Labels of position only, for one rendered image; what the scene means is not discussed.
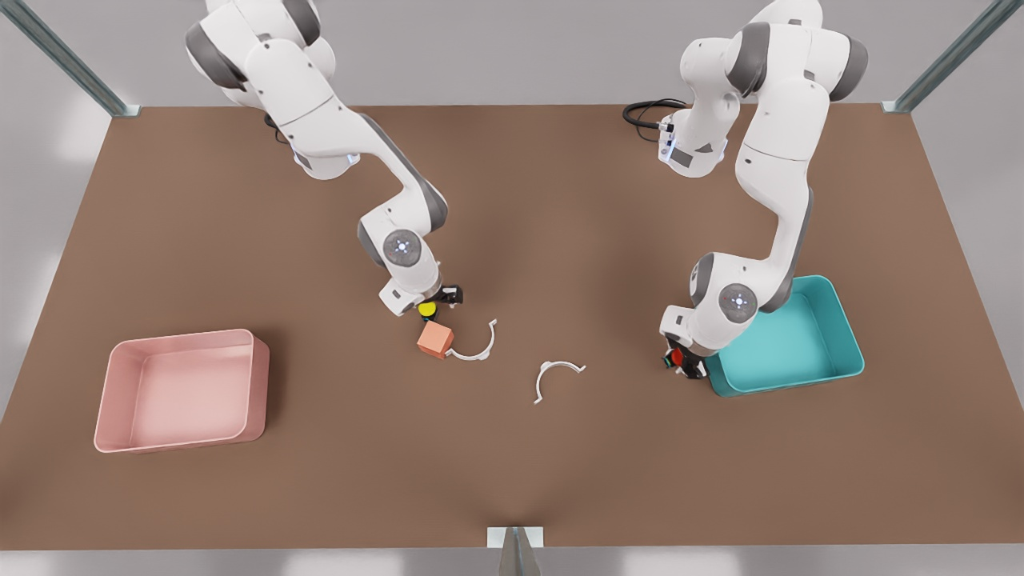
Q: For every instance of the red button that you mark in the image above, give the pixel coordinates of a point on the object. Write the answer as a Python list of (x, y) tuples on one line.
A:
[(677, 357)]

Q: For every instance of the yellow button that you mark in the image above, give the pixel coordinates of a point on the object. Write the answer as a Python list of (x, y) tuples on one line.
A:
[(428, 308)]

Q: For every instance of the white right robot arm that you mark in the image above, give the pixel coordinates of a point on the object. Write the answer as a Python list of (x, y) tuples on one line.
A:
[(320, 120)]

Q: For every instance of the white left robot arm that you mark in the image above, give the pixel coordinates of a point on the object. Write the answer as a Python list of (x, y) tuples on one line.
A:
[(780, 152)]

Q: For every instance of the blue storage box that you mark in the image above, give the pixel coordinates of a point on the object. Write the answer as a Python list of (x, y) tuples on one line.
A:
[(788, 340)]

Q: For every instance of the pink storage box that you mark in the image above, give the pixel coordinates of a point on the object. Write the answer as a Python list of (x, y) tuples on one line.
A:
[(182, 390)]

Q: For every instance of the orange cube block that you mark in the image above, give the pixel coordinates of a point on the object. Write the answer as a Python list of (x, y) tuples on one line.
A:
[(434, 340)]

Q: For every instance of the white curved clip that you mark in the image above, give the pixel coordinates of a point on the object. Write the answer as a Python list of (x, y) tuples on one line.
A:
[(554, 376), (480, 346)]

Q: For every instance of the silver frame post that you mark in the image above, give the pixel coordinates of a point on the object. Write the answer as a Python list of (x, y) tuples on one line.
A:
[(515, 550), (68, 58), (952, 56)]

